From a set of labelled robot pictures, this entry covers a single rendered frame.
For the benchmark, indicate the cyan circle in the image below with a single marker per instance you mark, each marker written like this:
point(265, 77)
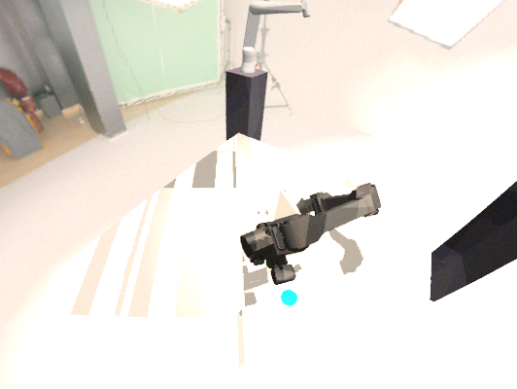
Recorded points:
point(289, 298)

